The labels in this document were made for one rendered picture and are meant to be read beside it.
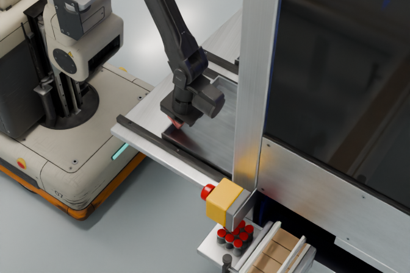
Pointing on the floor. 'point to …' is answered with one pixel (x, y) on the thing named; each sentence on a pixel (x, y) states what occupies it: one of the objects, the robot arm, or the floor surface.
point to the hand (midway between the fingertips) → (179, 125)
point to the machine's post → (255, 72)
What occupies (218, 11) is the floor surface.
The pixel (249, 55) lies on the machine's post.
